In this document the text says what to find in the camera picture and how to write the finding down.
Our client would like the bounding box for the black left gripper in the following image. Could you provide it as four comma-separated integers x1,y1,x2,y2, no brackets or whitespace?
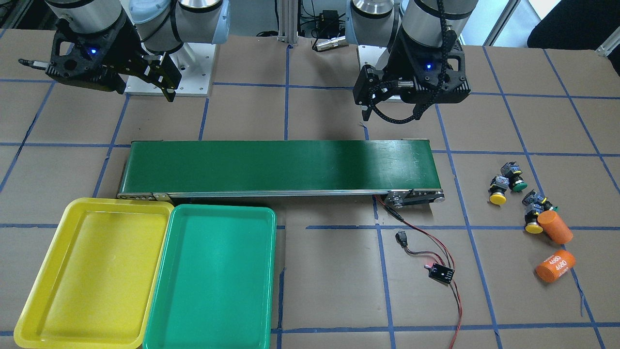
354,29,471,122

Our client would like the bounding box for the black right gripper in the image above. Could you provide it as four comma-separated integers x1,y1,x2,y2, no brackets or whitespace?
18,19,182,102

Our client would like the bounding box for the green push button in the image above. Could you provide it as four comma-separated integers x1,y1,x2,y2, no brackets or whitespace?
500,161,528,192
521,190,558,211

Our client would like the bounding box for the yellow push button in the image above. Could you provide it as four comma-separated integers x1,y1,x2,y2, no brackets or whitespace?
488,176,510,206
524,203,544,234

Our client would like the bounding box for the plain orange cylinder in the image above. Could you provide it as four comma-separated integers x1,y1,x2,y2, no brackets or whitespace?
537,210,574,244

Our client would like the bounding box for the orange cylinder with 4680 print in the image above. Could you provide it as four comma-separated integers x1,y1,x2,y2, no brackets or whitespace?
534,249,576,283

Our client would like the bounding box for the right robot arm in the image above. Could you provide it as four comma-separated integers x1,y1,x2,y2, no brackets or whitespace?
18,0,230,102

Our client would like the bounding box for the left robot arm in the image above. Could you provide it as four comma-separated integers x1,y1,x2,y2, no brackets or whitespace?
345,0,478,125

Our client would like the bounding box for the silver connector on table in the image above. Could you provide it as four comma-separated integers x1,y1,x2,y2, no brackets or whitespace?
312,37,349,52

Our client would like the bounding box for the green conveyor belt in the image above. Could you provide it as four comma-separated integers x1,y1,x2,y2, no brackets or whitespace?
117,139,445,207

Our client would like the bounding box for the black electronics box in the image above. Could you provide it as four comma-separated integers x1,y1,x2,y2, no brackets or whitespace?
317,10,340,31

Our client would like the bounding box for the black controller board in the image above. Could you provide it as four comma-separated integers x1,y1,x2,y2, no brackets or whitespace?
426,263,455,285

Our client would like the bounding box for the green plastic tray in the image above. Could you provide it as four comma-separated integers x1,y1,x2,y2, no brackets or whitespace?
142,204,277,349

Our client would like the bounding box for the yellow plastic tray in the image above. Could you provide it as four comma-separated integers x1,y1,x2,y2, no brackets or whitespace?
13,197,173,349

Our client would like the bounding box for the aluminium frame post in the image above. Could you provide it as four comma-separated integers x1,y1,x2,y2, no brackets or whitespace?
276,0,300,47

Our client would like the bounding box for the red black power cable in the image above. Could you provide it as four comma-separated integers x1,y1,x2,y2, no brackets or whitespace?
374,195,463,349

